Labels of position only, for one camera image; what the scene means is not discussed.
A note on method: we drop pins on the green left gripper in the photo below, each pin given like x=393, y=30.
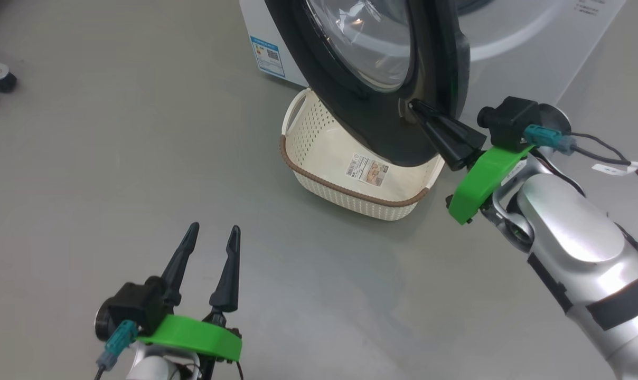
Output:
x=203, y=338

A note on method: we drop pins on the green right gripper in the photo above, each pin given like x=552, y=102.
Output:
x=482, y=179

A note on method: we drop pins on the dark round glass washer door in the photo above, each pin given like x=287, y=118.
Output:
x=372, y=132

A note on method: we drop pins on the printed basket label sticker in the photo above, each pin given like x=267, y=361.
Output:
x=366, y=170

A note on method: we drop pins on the white front-load washing machine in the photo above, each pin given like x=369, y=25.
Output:
x=535, y=53

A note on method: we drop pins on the cream perforated laundry basket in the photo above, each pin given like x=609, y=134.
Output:
x=319, y=137

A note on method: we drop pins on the blue energy label sticker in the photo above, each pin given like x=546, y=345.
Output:
x=268, y=55

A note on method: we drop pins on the black caster wheel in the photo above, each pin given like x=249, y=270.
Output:
x=3, y=83

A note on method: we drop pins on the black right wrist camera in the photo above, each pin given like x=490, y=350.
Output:
x=509, y=121

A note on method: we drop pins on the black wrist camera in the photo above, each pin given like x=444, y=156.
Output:
x=509, y=121
x=134, y=309

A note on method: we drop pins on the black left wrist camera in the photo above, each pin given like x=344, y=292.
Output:
x=134, y=309

